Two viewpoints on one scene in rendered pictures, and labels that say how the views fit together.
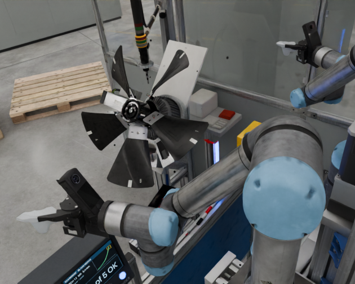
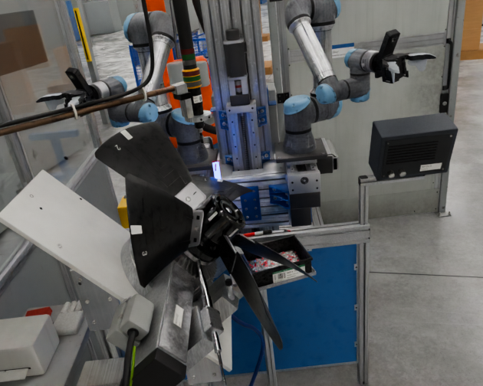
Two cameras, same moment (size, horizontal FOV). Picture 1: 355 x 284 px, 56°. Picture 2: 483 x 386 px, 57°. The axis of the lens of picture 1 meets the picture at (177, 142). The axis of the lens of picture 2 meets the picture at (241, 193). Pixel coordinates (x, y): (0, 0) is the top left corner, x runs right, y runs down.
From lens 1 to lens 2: 2.25 m
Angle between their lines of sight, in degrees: 103
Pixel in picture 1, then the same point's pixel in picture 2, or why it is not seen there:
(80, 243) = (399, 126)
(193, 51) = (42, 188)
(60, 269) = (421, 119)
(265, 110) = (27, 271)
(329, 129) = not seen: hidden behind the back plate
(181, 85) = (102, 230)
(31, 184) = not seen: outside the picture
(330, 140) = not seen: hidden behind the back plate
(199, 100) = (36, 322)
